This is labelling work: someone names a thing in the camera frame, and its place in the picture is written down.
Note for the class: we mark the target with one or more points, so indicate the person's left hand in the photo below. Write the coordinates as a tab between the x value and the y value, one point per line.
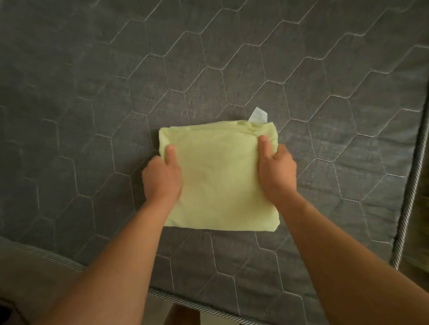
162	177

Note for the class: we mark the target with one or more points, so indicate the person's right hand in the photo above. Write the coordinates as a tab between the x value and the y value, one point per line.
278	174

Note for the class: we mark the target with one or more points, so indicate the pale yellow bed sheet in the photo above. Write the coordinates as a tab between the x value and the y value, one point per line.
218	180

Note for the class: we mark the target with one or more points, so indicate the person's left forearm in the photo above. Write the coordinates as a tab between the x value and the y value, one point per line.
110	268

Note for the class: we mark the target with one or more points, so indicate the person's right forearm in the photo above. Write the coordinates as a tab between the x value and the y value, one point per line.
352	268

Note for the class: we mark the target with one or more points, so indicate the dark grey mattress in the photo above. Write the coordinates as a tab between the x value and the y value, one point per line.
100	83

